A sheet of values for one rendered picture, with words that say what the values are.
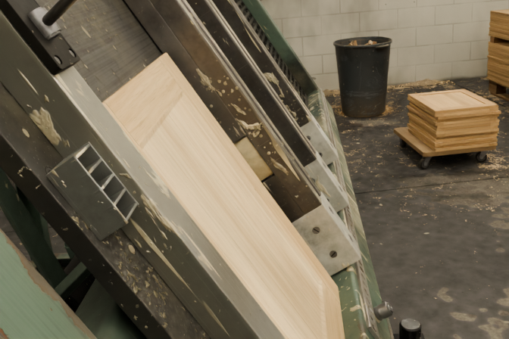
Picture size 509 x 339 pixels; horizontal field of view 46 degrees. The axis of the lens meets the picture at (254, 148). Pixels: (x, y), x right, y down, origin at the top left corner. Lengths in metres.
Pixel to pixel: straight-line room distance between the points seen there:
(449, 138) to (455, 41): 2.75
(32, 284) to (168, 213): 0.23
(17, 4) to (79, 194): 0.16
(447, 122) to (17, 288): 3.78
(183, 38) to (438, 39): 5.76
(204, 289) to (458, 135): 3.61
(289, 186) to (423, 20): 5.59
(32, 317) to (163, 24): 0.69
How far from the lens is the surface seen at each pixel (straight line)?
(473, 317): 2.62
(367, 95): 5.27
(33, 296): 0.34
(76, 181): 0.50
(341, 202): 1.28
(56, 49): 0.54
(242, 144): 0.99
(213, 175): 0.79
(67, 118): 0.53
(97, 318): 0.57
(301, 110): 1.52
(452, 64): 6.74
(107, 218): 0.50
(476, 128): 4.12
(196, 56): 0.96
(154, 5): 0.96
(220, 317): 0.58
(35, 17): 0.54
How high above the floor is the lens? 1.44
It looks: 18 degrees down
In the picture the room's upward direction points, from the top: 4 degrees counter-clockwise
